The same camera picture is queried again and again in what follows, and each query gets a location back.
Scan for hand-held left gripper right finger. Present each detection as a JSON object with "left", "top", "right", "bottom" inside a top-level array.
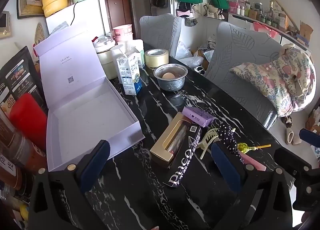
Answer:
[{"left": 211, "top": 142, "right": 294, "bottom": 230}]

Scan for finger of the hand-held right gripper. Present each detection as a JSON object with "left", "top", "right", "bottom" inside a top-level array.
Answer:
[
  {"left": 274, "top": 147, "right": 315, "bottom": 178},
  {"left": 299, "top": 128, "right": 320, "bottom": 147}
]

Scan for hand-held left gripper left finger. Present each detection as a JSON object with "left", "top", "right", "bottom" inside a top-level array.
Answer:
[{"left": 29, "top": 140, "right": 110, "bottom": 230}]

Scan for yellow lollipop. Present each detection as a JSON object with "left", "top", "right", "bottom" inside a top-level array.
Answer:
[{"left": 237, "top": 143, "right": 272, "bottom": 155}]

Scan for black polka dot scrunchie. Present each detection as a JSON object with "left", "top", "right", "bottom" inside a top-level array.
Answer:
[{"left": 218, "top": 122, "right": 244, "bottom": 164}]

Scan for cream hair claw clip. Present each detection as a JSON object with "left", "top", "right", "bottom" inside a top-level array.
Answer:
[{"left": 199, "top": 127, "right": 220, "bottom": 159}]

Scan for long black cosmetic box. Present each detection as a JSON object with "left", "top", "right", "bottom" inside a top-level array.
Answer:
[{"left": 164, "top": 124, "right": 202, "bottom": 188}]

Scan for white gift box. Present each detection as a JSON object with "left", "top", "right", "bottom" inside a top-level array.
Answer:
[{"left": 33, "top": 24, "right": 145, "bottom": 172}]

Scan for purple cosmetic box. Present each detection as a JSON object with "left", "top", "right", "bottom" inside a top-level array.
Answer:
[{"left": 182, "top": 107, "right": 217, "bottom": 128}]

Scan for gold box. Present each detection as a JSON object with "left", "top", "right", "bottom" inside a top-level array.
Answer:
[{"left": 149, "top": 113, "right": 198, "bottom": 169}]

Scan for beige slippers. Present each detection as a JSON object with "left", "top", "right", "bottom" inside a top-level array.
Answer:
[{"left": 285, "top": 127, "right": 303, "bottom": 146}]

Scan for pink flat stick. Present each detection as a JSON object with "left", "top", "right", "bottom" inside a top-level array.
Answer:
[{"left": 239, "top": 151, "right": 267, "bottom": 172}]

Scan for floral cushion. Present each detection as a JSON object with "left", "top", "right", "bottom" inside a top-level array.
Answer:
[{"left": 229, "top": 45, "right": 317, "bottom": 118}]

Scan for clear jar of brown granules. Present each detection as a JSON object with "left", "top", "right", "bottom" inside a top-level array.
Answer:
[{"left": 0, "top": 114, "right": 47, "bottom": 173}]

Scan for red canister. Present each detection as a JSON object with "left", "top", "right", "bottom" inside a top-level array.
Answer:
[{"left": 9, "top": 93, "right": 48, "bottom": 150}]

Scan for white blue milk carton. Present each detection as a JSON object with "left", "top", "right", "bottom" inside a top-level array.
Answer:
[{"left": 116, "top": 53, "right": 143, "bottom": 96}]

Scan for metal bowl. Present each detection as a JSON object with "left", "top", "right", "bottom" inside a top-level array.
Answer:
[{"left": 153, "top": 64, "right": 188, "bottom": 92}]

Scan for white blender jar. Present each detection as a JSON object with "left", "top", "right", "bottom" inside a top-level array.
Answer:
[{"left": 93, "top": 36, "right": 118, "bottom": 80}]

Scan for grey leaf pattern chair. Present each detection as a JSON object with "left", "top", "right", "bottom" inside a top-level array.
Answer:
[
  {"left": 139, "top": 14, "right": 182, "bottom": 58},
  {"left": 205, "top": 21, "right": 290, "bottom": 129}
]

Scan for beige tape roll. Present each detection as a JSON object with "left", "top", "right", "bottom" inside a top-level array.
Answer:
[{"left": 144, "top": 48, "right": 170, "bottom": 69}]

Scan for black printed food bag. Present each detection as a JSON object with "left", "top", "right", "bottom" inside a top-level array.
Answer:
[{"left": 0, "top": 46, "right": 48, "bottom": 120}]

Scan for white paper towel roll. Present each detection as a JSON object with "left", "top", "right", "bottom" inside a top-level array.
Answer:
[{"left": 125, "top": 40, "right": 145, "bottom": 54}]

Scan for shelf of bottles and jars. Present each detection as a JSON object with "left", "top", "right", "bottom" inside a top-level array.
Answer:
[{"left": 229, "top": 0, "right": 313, "bottom": 51}]

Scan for stack of pink paper cups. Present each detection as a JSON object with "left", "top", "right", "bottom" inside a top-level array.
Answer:
[{"left": 112, "top": 24, "right": 133, "bottom": 43}]

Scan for round woven fan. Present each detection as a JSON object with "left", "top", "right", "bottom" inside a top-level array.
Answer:
[{"left": 34, "top": 23, "right": 48, "bottom": 46}]

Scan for white refrigerator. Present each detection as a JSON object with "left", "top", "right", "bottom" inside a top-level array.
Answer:
[{"left": 45, "top": 0, "right": 110, "bottom": 43}]

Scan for brown door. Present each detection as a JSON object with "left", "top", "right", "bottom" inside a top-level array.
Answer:
[{"left": 99, "top": 0, "right": 137, "bottom": 39}]

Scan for yellow cooking pot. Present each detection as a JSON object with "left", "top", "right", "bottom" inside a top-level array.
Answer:
[{"left": 41, "top": 0, "right": 82, "bottom": 18}]

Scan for black power cable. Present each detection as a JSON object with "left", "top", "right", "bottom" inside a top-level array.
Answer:
[{"left": 69, "top": 0, "right": 83, "bottom": 26}]

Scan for wall intercom panel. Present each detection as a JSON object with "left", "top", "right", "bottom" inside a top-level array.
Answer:
[{"left": 0, "top": 11, "right": 12, "bottom": 39}]

